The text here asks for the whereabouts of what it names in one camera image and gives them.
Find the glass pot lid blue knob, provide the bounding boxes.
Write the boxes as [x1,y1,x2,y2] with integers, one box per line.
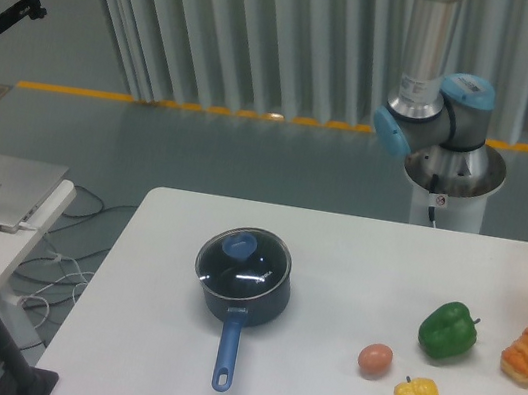
[194,227,292,300]

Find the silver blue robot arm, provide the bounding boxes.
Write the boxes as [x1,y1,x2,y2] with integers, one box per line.
[373,0,495,157]

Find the dark blue saucepan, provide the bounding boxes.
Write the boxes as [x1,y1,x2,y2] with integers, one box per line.
[175,219,302,395]

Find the white corrugated curtain partition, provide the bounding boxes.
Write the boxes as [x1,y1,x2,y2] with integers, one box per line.
[105,0,528,150]

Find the brown egg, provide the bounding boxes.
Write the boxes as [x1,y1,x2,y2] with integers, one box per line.
[357,343,394,379]

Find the green bell pepper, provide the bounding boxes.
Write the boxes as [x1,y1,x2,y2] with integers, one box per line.
[417,301,481,360]

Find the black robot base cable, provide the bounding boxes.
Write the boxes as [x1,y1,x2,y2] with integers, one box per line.
[421,172,447,230]

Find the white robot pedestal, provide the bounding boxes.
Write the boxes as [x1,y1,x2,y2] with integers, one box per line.
[404,145,507,234]

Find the white floor cable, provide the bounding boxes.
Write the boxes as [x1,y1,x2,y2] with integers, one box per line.
[14,246,98,337]

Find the black floor cables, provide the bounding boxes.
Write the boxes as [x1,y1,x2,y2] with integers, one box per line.
[4,175,142,336]

